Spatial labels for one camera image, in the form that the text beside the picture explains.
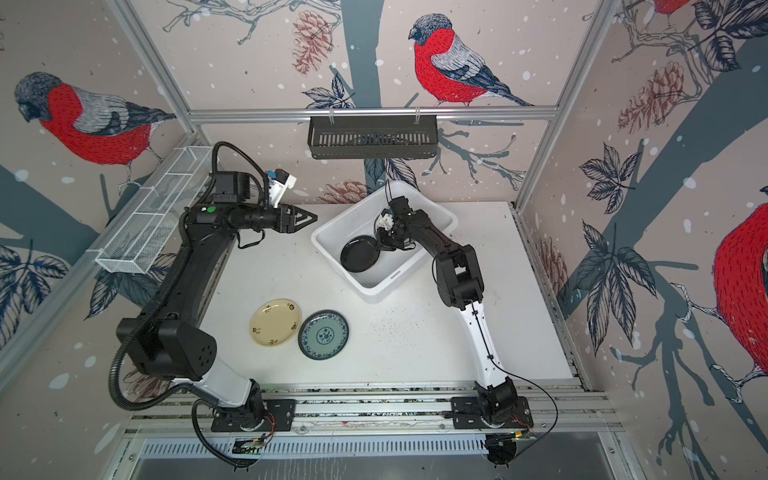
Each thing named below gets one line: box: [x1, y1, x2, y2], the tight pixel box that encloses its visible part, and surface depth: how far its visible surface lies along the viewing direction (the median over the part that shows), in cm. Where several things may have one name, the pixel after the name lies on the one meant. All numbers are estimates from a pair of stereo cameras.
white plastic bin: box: [311, 181, 458, 304], surface depth 101 cm
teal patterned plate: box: [298, 309, 350, 360], surface depth 89 cm
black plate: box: [341, 235, 380, 273], surface depth 106 cm
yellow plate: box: [250, 298, 302, 347], surface depth 92 cm
